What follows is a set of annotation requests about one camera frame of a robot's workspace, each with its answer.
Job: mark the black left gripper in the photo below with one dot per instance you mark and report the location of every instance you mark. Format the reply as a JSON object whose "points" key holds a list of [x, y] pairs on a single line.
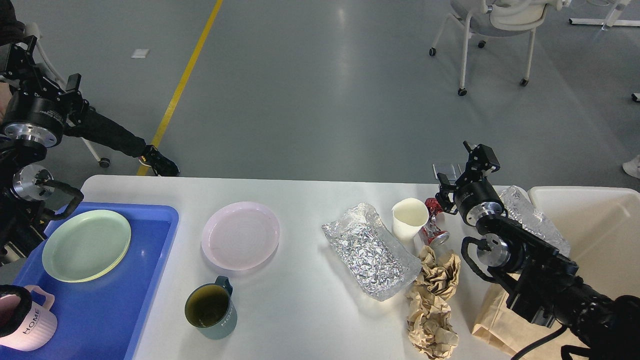
{"points": [[37, 112]]}

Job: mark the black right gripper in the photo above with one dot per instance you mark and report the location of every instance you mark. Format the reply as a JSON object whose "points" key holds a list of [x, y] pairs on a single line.
{"points": [[476, 198]]}

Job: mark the pink plate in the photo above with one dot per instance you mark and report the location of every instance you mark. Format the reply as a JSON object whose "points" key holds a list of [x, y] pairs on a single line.
{"points": [[240, 236]]}

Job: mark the dark green mug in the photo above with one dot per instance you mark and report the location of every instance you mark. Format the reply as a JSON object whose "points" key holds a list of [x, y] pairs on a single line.
{"points": [[210, 309]]}

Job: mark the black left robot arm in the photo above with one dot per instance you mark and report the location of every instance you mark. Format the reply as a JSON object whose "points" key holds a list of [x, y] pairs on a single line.
{"points": [[30, 196]]}

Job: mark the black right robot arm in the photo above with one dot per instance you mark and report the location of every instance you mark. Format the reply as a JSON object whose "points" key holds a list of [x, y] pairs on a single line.
{"points": [[543, 285]]}

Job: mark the clear plastic bag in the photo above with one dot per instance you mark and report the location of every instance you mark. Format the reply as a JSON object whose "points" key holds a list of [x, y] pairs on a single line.
{"points": [[520, 209]]}

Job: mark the crushed red soda can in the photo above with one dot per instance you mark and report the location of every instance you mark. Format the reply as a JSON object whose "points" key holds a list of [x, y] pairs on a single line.
{"points": [[430, 233]]}

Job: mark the white paper cup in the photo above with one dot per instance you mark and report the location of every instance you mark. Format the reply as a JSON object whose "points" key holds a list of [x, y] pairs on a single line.
{"points": [[408, 217]]}

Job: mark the person leg black trousers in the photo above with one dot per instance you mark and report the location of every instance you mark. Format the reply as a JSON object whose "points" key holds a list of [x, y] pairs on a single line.
{"points": [[100, 129]]}

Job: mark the white paper scrap on floor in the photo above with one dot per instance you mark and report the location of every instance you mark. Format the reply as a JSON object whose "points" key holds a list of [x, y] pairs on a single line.
{"points": [[140, 53]]}

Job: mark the upper crumpled brown paper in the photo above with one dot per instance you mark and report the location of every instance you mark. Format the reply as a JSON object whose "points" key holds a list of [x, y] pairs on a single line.
{"points": [[439, 275]]}

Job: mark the crumpled brown paper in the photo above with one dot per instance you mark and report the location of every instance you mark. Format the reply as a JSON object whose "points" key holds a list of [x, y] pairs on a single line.
{"points": [[439, 275], [428, 324]]}

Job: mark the crumpled silver foil bag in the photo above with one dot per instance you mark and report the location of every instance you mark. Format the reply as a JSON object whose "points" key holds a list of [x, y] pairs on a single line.
{"points": [[378, 262]]}

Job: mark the white plastic bin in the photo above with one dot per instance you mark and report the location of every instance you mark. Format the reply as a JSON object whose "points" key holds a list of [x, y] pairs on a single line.
{"points": [[602, 227]]}

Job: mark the black sneaker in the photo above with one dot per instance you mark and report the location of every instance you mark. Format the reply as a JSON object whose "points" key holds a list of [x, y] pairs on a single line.
{"points": [[159, 164]]}

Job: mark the lower crumpled brown paper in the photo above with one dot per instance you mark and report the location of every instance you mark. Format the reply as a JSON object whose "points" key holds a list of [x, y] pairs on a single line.
{"points": [[428, 324]]}

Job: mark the brown paper bag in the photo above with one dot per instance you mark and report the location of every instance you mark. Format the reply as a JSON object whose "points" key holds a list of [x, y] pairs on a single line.
{"points": [[502, 328]]}

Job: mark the white office chair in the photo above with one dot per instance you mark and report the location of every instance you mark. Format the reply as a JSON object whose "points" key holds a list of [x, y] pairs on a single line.
{"points": [[496, 19]]}

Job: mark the white shoe at right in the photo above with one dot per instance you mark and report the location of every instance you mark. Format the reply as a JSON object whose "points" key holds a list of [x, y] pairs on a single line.
{"points": [[632, 167]]}

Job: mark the green plate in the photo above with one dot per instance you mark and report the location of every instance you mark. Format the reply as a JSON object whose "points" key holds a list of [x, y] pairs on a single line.
{"points": [[87, 246]]}

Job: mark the white stand base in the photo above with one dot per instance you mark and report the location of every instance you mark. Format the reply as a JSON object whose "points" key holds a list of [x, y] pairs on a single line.
{"points": [[612, 19]]}

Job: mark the pink HOME mug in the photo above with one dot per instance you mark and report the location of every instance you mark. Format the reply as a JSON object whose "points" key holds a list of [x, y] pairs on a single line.
{"points": [[27, 322]]}

